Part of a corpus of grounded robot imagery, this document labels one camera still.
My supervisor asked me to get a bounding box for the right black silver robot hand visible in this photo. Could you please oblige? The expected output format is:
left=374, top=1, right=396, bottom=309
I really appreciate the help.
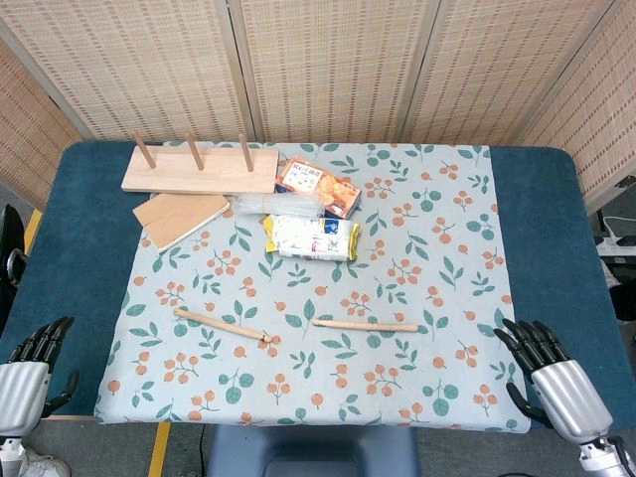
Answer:
left=493, top=318, right=615, bottom=445

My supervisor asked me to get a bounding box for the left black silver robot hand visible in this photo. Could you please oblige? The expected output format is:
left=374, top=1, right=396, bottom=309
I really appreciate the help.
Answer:
left=0, top=316, right=80, bottom=438

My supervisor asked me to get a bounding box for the wooden drumstick with black mark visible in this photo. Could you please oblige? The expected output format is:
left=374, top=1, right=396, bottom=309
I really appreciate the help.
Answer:
left=172, top=307, right=274, bottom=344

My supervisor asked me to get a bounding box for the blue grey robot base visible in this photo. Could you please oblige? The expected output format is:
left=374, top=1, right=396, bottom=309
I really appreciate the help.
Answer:
left=206, top=425, right=421, bottom=477

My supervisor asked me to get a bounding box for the white shoe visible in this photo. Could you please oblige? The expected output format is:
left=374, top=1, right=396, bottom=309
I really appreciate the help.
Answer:
left=18, top=443, right=71, bottom=477

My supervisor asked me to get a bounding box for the black box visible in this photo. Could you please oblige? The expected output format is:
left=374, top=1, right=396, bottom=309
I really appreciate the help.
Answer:
left=606, top=256, right=636, bottom=322

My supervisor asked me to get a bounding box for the white power strip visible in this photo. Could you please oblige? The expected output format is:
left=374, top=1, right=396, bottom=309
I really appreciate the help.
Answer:
left=594, top=233, right=636, bottom=257

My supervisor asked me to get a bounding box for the plain wooden drumstick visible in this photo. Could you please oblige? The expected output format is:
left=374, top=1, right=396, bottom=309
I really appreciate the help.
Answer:
left=311, top=317, right=419, bottom=333

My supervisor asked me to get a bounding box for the wooden cutting board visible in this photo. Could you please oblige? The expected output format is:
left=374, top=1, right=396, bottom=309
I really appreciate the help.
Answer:
left=131, top=192, right=233, bottom=253

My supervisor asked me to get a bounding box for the floral leaf berry tablecloth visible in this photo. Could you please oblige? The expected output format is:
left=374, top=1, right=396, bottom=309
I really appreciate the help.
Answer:
left=92, top=141, right=529, bottom=432

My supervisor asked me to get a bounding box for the wooden board with three pegs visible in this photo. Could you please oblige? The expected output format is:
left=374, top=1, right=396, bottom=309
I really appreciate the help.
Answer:
left=120, top=129, right=280, bottom=195

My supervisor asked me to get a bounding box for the white yellow snack pack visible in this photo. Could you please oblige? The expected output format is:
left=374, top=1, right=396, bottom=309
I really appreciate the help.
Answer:
left=261, top=213, right=363, bottom=263

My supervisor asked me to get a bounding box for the clear plastic cup stack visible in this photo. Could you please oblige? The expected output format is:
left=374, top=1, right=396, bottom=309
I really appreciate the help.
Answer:
left=229, top=193, right=327, bottom=220

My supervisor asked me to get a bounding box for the orange snack box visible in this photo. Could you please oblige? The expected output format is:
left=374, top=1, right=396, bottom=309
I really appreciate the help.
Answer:
left=273, top=156, right=363, bottom=220

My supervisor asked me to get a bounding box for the woven bamboo folding screen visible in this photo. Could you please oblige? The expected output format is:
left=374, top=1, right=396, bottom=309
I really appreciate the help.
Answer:
left=0, top=0, right=636, bottom=215

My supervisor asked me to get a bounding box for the white power cable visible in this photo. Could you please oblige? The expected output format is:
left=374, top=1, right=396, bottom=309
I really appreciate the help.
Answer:
left=602, top=215, right=636, bottom=239

